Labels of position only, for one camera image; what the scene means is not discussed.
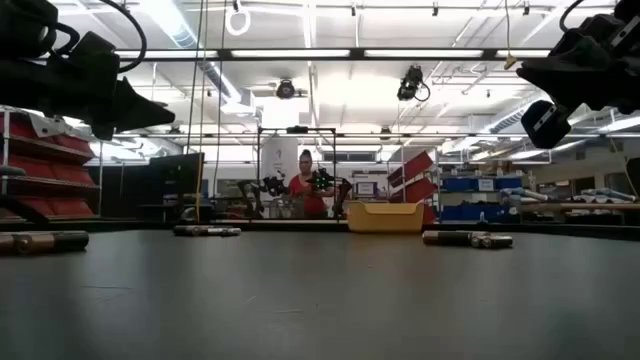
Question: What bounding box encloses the black computer monitor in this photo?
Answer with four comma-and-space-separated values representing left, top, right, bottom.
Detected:
148, 152, 206, 199

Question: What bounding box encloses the black overhead frame bar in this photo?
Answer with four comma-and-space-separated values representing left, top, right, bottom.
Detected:
114, 47, 551, 63

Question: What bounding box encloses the white cable ring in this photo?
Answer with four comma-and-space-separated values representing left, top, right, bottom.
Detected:
224, 3, 252, 37

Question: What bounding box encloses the black metal cell frame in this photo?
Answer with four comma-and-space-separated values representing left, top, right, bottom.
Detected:
256, 124, 338, 221

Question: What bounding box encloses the white pillar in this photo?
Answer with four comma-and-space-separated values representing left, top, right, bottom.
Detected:
260, 137, 300, 201

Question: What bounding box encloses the person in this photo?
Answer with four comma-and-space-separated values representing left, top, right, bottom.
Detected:
287, 148, 335, 220

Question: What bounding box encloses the small display screen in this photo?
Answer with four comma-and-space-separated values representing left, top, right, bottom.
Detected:
353, 180, 380, 198

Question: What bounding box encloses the hanging yellow hook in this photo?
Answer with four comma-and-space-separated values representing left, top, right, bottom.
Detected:
502, 0, 519, 71

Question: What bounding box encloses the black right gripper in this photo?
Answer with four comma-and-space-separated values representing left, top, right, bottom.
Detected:
516, 14, 640, 117

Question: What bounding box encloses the grey material roll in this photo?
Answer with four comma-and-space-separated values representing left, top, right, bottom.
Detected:
579, 187, 639, 203
501, 186, 549, 203

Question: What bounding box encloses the wooden workbench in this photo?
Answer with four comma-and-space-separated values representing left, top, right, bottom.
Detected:
519, 201, 640, 226

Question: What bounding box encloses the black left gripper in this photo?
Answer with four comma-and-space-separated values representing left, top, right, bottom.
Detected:
0, 30, 177, 134

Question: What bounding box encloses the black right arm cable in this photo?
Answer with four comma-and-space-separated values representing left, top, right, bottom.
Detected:
558, 0, 587, 34

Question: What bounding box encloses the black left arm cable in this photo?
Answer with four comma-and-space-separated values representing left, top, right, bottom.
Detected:
49, 0, 148, 75

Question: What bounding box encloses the blue bin shelf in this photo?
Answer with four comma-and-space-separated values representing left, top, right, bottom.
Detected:
439, 174, 524, 224

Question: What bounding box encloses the tilted red bin rack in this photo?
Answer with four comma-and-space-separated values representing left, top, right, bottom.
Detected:
387, 149, 441, 225

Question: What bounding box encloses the black overhead camera with cable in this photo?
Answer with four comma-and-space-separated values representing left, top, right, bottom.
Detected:
396, 64, 432, 104

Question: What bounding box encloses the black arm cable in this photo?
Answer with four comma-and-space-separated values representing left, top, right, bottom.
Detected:
49, 0, 148, 75
558, 0, 587, 34

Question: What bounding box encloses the round black ceiling camera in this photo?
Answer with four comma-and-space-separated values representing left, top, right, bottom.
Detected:
274, 78, 297, 100

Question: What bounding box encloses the yellow plastic bin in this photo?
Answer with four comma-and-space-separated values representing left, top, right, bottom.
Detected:
345, 200, 426, 234

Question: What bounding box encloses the red bin shelving rack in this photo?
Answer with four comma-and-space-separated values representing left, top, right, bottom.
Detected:
0, 110, 101, 224

